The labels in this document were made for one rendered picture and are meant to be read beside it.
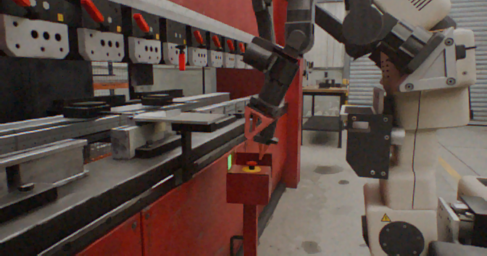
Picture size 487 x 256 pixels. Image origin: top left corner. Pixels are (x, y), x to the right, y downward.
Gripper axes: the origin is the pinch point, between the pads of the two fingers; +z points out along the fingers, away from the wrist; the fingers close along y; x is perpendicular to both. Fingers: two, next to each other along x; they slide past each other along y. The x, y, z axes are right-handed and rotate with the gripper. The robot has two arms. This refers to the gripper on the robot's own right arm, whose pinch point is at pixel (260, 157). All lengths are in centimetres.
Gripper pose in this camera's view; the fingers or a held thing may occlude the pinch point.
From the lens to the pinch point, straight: 133.7
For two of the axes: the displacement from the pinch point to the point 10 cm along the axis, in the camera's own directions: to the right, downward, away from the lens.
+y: -9.6, -2.6, 0.9
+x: -1.4, 1.5, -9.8
